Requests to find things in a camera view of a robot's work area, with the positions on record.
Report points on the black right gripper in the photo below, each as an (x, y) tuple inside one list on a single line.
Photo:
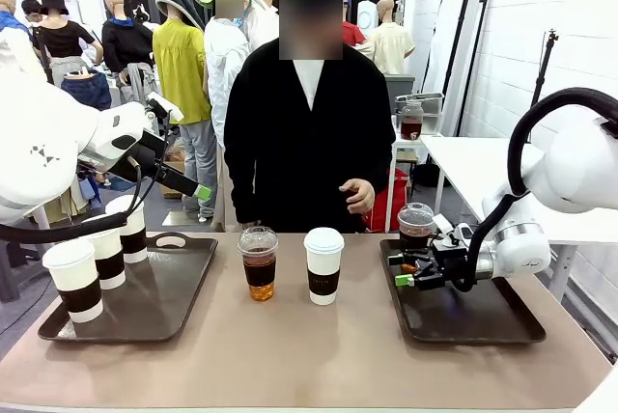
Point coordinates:
[(456, 263)]

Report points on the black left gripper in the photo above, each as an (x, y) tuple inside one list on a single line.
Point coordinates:
[(145, 157)]

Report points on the iced tea cup black sleeve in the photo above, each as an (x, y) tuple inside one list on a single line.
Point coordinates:
[(415, 225), (258, 263)]

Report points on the white paper cup black sleeve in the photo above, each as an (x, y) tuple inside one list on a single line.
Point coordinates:
[(132, 234), (77, 283), (110, 258), (323, 258)]

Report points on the person's right forearm black sleeve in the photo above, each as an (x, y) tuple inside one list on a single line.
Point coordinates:
[(239, 181)]

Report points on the white Franka right arm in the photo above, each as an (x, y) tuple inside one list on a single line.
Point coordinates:
[(579, 167)]

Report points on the person's left forearm black sleeve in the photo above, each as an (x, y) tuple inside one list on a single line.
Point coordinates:
[(381, 162)]

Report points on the white Franka left arm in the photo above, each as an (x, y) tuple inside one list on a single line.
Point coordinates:
[(43, 143)]

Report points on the dark brown serving tray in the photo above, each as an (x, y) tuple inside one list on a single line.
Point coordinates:
[(463, 316), (159, 287)]

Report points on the person's left hand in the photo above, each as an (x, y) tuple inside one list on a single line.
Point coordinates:
[(362, 196)]

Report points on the cardboard box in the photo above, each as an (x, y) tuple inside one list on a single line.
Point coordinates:
[(171, 181)]

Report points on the red bag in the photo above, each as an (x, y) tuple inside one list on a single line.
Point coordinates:
[(388, 200)]

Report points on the large white table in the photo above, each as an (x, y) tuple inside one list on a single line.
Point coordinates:
[(483, 176)]

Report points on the mannequin yellow shirt grey hood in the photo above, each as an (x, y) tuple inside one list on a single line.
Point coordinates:
[(181, 70)]

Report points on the small white side table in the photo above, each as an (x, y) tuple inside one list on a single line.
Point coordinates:
[(405, 152)]

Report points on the person in black cardigan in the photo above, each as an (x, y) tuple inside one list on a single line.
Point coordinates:
[(299, 143)]

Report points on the person green hat white shirt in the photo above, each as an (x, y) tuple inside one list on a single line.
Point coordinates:
[(222, 61)]

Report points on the mannequin torso dark blue skirt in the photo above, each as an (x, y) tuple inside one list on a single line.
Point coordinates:
[(89, 90)]

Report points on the glass jar of tea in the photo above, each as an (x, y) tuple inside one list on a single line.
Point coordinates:
[(412, 123)]

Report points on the mannequin black sweater blue collar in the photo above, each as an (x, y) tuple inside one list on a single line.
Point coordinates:
[(125, 46)]

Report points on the grey box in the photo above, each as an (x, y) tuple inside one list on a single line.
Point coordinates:
[(401, 87)]

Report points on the bald mannequin white shirt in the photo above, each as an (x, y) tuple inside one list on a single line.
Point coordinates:
[(263, 17)]

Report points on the mannequin black hat black top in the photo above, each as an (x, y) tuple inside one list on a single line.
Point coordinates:
[(63, 36)]

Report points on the mannequin cream shirt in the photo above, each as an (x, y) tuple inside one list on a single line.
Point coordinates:
[(391, 46)]

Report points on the person in red shirt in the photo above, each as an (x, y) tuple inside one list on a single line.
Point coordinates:
[(352, 32)]

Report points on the black light stand pole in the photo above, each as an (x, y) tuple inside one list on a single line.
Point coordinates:
[(466, 36)]

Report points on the black tripod stand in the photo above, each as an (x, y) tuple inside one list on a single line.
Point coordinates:
[(544, 65)]

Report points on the mannequin blue clothing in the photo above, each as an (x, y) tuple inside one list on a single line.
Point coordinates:
[(9, 17)]

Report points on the white appliance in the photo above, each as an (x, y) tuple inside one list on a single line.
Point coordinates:
[(368, 17)]

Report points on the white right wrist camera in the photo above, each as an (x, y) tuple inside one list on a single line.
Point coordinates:
[(456, 229)]

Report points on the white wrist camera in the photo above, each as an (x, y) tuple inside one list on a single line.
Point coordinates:
[(164, 106), (456, 229)]

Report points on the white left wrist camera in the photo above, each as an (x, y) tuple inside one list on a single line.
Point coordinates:
[(164, 106)]

